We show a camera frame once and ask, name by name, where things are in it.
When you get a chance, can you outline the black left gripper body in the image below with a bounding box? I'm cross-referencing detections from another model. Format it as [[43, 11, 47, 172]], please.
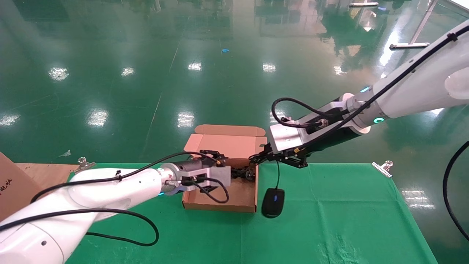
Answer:
[[171, 160, 208, 175]]

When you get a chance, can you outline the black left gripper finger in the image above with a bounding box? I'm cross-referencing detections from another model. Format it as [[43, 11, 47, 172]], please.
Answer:
[[201, 175, 256, 195], [200, 150, 256, 176]]

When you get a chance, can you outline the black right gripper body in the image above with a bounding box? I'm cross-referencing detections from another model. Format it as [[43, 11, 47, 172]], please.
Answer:
[[305, 128, 363, 153]]

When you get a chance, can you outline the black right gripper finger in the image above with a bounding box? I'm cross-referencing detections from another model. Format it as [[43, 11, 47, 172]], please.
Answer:
[[253, 148, 309, 169], [250, 144, 294, 163]]

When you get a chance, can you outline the black mouse cable bundle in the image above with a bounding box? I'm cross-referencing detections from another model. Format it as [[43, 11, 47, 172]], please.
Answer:
[[249, 153, 281, 190]]

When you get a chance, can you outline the black computer mouse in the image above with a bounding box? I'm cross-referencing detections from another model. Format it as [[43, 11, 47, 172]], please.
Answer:
[[262, 188, 285, 219]]

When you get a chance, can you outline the open brown cardboard box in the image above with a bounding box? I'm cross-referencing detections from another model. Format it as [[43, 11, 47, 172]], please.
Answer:
[[182, 124, 268, 213]]

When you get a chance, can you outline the silver metal binder clip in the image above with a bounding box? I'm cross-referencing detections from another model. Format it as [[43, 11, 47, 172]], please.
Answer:
[[73, 157, 96, 175], [372, 160, 394, 179]]

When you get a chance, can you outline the green table cloth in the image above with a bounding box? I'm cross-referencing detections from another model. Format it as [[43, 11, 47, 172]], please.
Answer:
[[66, 163, 439, 264]]

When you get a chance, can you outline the white table leg with foot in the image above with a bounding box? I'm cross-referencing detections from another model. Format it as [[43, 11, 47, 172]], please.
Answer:
[[389, 0, 439, 50]]

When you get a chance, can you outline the brown cardboard with red print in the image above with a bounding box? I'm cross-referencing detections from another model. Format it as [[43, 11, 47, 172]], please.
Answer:
[[0, 152, 50, 222]]

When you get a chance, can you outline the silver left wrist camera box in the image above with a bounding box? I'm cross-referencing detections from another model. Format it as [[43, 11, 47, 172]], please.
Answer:
[[176, 166, 232, 192]]

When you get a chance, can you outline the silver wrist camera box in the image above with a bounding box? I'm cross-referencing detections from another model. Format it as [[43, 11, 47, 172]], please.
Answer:
[[176, 166, 232, 192], [269, 106, 330, 154]]

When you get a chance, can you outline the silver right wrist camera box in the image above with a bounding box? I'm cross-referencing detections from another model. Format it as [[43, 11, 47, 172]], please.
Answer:
[[269, 106, 330, 154]]

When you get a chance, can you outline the looped black left gripper cable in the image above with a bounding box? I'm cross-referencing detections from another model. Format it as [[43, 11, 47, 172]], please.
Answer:
[[182, 177, 230, 204]]

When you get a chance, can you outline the looped black gripper cable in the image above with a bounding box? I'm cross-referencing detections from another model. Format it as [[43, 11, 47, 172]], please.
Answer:
[[272, 97, 332, 128], [182, 177, 230, 204]]

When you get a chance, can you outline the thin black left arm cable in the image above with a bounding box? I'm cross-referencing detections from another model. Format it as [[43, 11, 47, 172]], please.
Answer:
[[31, 151, 221, 203]]

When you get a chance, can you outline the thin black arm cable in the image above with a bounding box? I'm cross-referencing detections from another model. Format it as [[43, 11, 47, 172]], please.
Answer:
[[302, 32, 469, 149], [31, 151, 221, 203]]

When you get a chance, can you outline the looped black right gripper cable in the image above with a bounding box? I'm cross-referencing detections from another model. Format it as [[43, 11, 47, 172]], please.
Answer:
[[272, 97, 332, 128]]

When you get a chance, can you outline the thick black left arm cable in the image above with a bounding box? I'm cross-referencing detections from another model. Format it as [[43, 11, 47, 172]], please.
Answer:
[[0, 208, 160, 247]]

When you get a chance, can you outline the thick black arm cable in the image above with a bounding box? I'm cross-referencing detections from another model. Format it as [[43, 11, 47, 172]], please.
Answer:
[[0, 208, 160, 247], [442, 141, 469, 241]]

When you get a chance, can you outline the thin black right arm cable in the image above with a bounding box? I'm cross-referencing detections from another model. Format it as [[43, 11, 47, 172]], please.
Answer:
[[302, 32, 469, 149]]

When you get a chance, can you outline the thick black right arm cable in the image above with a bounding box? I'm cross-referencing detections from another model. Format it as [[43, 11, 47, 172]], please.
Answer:
[[442, 141, 469, 241]]

